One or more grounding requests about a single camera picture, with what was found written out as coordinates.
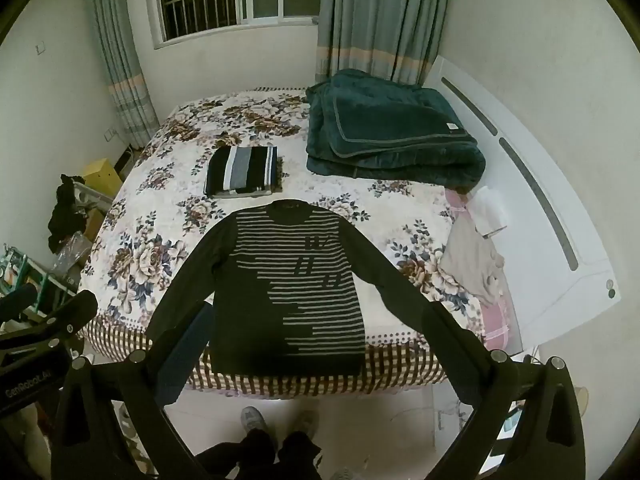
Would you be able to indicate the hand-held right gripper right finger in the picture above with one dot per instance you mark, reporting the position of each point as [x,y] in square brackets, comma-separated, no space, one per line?
[442,345]

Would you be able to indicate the folded striped clothes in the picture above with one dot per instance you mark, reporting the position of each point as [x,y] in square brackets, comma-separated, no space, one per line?
[242,170]

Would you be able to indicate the folded dark green blanket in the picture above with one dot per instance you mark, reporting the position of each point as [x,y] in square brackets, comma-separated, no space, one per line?
[390,130]

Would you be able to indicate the green rack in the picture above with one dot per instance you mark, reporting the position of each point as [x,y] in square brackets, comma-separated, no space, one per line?
[45,276]

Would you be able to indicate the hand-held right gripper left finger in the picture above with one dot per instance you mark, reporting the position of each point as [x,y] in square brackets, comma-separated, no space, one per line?
[183,356]

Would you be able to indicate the pink pillow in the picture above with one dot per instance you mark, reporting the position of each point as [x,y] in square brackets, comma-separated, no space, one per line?
[492,321]

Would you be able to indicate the black cloth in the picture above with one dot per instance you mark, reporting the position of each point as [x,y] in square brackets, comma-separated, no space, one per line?
[62,210]

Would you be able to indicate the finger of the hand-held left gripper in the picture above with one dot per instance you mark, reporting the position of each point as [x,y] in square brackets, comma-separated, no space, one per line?
[65,317]

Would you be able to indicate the grey sneaker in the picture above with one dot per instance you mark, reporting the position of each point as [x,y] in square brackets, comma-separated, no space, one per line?
[256,422]

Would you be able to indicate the black striped sweater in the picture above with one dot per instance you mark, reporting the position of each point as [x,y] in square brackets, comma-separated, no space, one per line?
[300,320]

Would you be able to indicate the yellow box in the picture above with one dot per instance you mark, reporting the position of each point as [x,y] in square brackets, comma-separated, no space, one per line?
[102,175]

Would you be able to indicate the floral bed sheet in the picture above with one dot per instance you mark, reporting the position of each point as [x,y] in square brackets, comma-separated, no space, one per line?
[165,200]

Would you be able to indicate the person's black pants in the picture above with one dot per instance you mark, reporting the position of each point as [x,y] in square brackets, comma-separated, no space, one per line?
[260,455]

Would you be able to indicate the clear plastic bag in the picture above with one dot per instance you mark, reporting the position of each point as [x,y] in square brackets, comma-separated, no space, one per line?
[72,255]

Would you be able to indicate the beige cloth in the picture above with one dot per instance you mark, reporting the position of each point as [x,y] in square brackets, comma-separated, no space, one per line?
[470,260]

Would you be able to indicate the white headboard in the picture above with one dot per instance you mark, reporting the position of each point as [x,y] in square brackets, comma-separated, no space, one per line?
[527,270]

